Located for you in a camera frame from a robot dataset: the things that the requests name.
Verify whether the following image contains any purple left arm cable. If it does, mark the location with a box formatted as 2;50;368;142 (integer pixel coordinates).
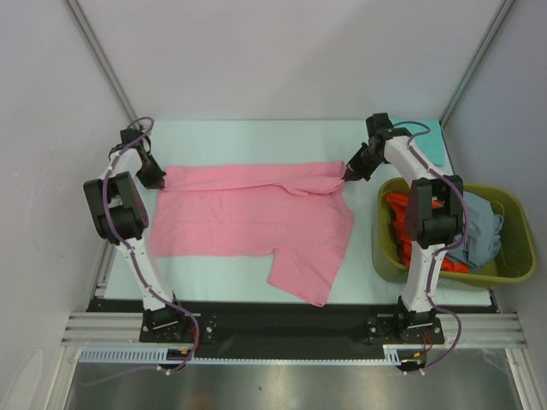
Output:
102;116;202;377

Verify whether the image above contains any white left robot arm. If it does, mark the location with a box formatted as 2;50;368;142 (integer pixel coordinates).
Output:
83;126;174;313

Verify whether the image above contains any pink t shirt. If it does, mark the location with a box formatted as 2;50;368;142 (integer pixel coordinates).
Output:
150;161;354;307

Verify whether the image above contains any grey slotted cable duct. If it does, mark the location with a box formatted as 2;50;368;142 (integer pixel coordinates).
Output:
79;346;419;367

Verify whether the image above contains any aluminium frame rail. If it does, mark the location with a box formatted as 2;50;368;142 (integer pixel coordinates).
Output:
61;313;527;349

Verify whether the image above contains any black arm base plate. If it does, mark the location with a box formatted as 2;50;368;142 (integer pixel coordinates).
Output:
85;298;445;360

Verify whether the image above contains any left aluminium corner post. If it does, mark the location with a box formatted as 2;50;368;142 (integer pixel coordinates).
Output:
62;0;139;124

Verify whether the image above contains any olive green plastic basket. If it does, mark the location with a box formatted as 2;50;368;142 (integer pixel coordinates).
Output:
373;178;536;291

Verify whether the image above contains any folded teal t shirt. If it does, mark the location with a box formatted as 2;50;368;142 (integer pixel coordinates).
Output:
390;117;446;167

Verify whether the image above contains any grey blue t shirt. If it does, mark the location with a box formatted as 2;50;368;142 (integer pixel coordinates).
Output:
447;191;503;272

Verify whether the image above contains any right aluminium corner post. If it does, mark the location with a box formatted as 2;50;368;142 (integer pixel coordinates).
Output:
439;0;517;127

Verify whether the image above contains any aluminium corner post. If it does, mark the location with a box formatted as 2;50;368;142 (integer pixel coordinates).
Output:
62;0;139;124
439;0;517;127

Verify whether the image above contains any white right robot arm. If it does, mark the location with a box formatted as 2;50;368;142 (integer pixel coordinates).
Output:
343;113;468;343

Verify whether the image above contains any orange t shirt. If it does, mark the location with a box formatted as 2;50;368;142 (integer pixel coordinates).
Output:
385;192;469;274

